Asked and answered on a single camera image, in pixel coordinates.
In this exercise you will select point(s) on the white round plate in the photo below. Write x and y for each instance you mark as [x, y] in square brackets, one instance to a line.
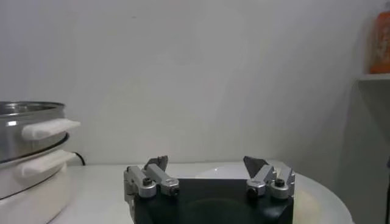
[219, 172]

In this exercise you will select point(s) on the white shelf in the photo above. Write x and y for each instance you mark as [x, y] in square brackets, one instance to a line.
[373, 77]

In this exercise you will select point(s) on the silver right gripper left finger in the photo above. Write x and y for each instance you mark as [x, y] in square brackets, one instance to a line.
[161, 179]

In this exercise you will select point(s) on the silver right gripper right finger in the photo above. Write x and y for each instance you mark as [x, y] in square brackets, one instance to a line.
[263, 178]

